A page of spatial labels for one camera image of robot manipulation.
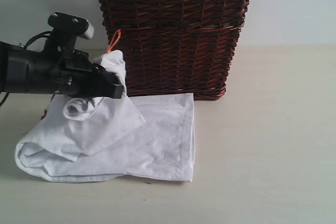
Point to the white t-shirt red lettering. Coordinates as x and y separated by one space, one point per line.
93 140

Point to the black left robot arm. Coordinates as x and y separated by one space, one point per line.
49 63

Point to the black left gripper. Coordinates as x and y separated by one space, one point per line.
72 73

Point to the dark brown wicker basket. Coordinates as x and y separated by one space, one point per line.
175 46

